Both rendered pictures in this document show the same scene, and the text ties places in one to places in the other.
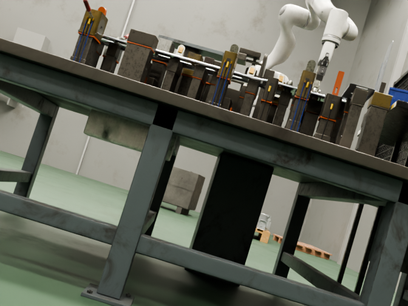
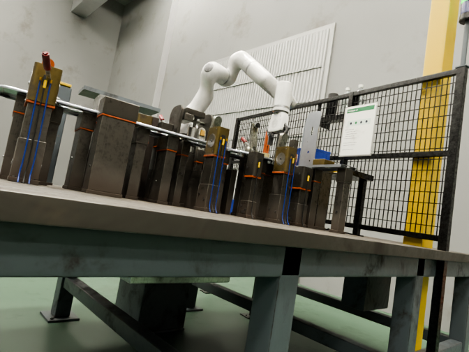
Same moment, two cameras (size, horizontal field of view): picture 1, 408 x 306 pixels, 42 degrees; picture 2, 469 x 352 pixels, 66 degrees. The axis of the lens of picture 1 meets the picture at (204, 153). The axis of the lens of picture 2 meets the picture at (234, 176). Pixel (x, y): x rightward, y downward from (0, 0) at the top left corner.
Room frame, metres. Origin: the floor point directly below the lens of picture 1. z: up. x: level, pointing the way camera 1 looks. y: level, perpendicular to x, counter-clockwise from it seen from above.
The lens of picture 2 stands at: (1.15, 0.88, 0.72)
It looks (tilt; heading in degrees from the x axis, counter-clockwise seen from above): 6 degrees up; 320
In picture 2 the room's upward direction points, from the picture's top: 9 degrees clockwise
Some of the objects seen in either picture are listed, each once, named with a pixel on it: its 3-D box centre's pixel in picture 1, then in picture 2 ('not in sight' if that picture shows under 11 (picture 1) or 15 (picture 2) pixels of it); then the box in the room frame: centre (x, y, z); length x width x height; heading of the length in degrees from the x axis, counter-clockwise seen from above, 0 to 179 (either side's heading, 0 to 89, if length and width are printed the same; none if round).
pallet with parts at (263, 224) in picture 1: (241, 220); not in sight; (8.34, -0.88, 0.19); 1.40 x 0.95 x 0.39; 177
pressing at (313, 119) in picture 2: (380, 78); (309, 141); (2.40, -0.67, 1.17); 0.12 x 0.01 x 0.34; 173
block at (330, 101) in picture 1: (324, 127); (300, 197); (2.23, -0.46, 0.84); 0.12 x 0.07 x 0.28; 173
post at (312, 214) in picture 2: (343, 132); (311, 198); (2.23, -0.54, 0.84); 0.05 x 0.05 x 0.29; 83
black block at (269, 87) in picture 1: (263, 110); (252, 186); (2.29, -0.19, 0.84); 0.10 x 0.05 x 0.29; 173
